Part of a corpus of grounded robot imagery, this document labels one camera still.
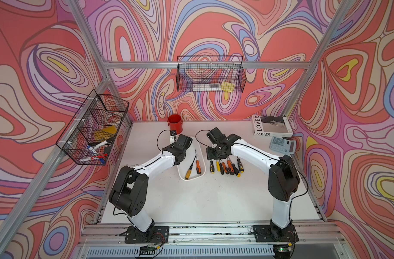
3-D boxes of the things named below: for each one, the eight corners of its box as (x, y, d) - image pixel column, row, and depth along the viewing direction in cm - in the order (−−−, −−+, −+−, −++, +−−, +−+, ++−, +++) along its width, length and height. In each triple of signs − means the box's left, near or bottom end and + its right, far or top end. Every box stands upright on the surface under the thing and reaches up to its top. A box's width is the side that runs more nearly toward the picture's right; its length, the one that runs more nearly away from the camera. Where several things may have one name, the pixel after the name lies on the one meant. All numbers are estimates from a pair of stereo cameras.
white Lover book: (255, 137, 113) (257, 133, 109) (249, 119, 125) (251, 115, 121) (290, 137, 113) (293, 133, 109) (281, 119, 125) (283, 115, 121)
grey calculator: (269, 149, 107) (271, 145, 104) (270, 138, 113) (273, 134, 110) (292, 156, 103) (295, 152, 100) (293, 144, 109) (296, 140, 106)
